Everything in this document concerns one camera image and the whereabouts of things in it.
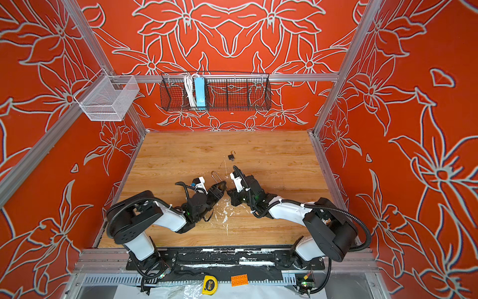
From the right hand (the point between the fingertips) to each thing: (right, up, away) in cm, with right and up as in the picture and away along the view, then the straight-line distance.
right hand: (224, 192), depth 84 cm
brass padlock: (-6, +7, +4) cm, 10 cm away
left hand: (+1, +3, 0) cm, 4 cm away
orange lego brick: (+7, -30, -15) cm, 34 cm away
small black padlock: (+2, +16, +23) cm, 28 cm away
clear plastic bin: (-60, +46, +8) cm, 76 cm away
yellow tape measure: (-4, -30, -18) cm, 35 cm away
